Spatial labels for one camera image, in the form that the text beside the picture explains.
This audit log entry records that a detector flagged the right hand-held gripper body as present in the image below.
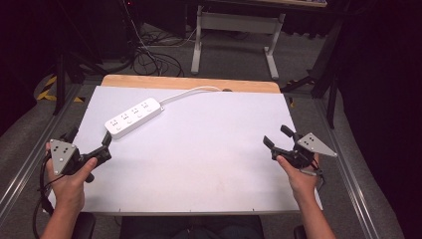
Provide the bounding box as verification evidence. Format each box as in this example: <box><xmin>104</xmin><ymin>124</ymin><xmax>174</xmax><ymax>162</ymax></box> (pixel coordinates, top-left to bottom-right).
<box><xmin>271</xmin><ymin>131</ymin><xmax>338</xmax><ymax>169</ymax></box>

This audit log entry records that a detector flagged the person's right hand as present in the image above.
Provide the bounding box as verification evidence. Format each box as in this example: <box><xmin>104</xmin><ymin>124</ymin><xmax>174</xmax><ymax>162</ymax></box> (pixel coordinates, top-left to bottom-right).
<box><xmin>276</xmin><ymin>152</ymin><xmax>321</xmax><ymax>202</ymax></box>

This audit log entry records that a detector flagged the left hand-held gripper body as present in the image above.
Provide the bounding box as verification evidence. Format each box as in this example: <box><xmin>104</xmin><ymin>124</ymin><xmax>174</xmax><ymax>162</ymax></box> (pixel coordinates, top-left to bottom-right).
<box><xmin>49</xmin><ymin>137</ymin><xmax>112</xmax><ymax>183</ymax></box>

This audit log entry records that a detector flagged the person's left hand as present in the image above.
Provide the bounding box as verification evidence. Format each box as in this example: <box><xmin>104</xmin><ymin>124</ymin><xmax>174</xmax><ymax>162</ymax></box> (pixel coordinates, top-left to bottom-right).
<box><xmin>45</xmin><ymin>141</ymin><xmax>100</xmax><ymax>214</ymax></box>

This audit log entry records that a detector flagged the white metal desk frame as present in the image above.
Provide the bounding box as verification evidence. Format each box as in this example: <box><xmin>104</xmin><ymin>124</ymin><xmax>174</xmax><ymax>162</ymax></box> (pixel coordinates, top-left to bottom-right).
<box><xmin>190</xmin><ymin>4</ymin><xmax>287</xmax><ymax>81</ymax></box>

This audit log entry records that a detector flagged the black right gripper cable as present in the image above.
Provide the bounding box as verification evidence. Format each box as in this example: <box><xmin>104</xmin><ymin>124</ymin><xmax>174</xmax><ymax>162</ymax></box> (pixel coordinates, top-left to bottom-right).
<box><xmin>299</xmin><ymin>158</ymin><xmax>326</xmax><ymax>194</ymax></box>

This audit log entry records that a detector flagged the white power strip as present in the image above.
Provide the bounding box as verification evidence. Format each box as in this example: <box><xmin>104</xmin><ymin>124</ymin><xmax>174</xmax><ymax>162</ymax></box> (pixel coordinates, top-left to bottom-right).
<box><xmin>104</xmin><ymin>97</ymin><xmax>166</xmax><ymax>140</ymax></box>

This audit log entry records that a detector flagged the tangle of black floor cables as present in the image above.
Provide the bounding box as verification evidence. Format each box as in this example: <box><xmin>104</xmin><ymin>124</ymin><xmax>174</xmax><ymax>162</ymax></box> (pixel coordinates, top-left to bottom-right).
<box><xmin>122</xmin><ymin>0</ymin><xmax>200</xmax><ymax>78</ymax></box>

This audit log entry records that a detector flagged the white power strip cable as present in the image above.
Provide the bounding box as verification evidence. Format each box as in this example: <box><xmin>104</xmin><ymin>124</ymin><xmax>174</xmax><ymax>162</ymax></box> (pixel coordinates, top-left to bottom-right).
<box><xmin>158</xmin><ymin>86</ymin><xmax>223</xmax><ymax>105</ymax></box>

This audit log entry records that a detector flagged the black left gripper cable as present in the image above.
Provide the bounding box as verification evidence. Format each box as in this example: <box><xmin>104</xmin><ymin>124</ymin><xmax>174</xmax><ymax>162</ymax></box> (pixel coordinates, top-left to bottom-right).
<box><xmin>32</xmin><ymin>152</ymin><xmax>57</xmax><ymax>239</ymax></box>

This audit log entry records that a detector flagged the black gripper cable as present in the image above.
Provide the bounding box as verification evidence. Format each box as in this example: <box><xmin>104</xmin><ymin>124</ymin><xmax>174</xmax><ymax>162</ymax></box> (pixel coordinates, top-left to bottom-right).
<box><xmin>299</xmin><ymin>158</ymin><xmax>326</xmax><ymax>194</ymax></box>
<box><xmin>32</xmin><ymin>152</ymin><xmax>57</xmax><ymax>239</ymax></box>

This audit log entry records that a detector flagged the black metal stand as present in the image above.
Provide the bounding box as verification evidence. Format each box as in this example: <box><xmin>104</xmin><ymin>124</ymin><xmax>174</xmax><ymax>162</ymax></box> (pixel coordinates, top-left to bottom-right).
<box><xmin>280</xmin><ymin>13</ymin><xmax>346</xmax><ymax>129</ymax></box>
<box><xmin>51</xmin><ymin>0</ymin><xmax>110</xmax><ymax>117</ymax></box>

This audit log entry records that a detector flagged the grey metal floor rail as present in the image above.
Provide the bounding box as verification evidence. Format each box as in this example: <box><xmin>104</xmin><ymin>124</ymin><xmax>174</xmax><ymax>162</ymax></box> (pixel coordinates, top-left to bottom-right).
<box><xmin>0</xmin><ymin>83</ymin><xmax>85</xmax><ymax>217</ymax></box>
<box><xmin>313</xmin><ymin>98</ymin><xmax>380</xmax><ymax>239</ymax></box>

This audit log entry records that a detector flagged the white board table cover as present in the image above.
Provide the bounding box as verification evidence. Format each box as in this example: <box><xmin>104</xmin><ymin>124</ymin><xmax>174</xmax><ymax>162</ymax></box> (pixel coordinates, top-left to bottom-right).
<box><xmin>48</xmin><ymin>85</ymin><xmax>323</xmax><ymax>214</ymax></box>

